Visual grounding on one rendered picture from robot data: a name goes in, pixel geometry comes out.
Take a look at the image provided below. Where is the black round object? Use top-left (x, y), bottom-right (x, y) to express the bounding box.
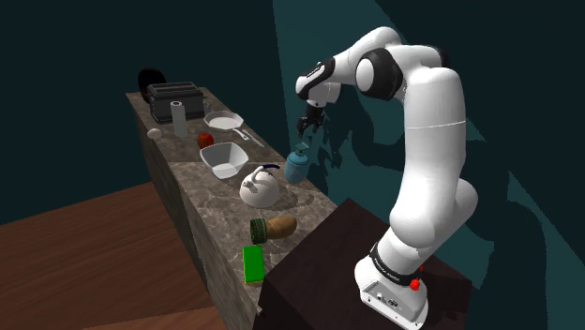
top-left (138, 67), bottom-right (168, 104)

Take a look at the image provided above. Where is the green sponge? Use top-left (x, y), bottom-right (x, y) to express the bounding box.
top-left (242, 245), bottom-right (266, 285)

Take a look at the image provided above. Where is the blue soap dispenser bottle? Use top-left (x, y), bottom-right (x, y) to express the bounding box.
top-left (283, 142), bottom-right (310, 186)

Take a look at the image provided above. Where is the silver knife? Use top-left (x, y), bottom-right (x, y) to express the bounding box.
top-left (242, 128), bottom-right (265, 148)

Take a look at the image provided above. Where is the marble counter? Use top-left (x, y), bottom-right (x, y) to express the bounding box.
top-left (126, 86), bottom-right (338, 330)

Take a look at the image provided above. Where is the black toaster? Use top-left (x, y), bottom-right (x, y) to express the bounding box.
top-left (146, 81), bottom-right (206, 125)

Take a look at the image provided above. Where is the white square bowl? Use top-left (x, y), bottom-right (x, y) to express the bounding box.
top-left (199, 141), bottom-right (250, 180)

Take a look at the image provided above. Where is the white kettle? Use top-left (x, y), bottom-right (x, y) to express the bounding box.
top-left (239, 163), bottom-right (281, 209)

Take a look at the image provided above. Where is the dark robot stand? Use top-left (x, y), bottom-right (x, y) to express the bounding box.
top-left (252, 197), bottom-right (473, 330)

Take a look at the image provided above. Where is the white frying pan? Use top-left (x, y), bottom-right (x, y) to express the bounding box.
top-left (202, 111), bottom-right (250, 142)

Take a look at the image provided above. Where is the green scrub brush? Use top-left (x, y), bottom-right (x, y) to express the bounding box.
top-left (248, 217), bottom-right (269, 246)

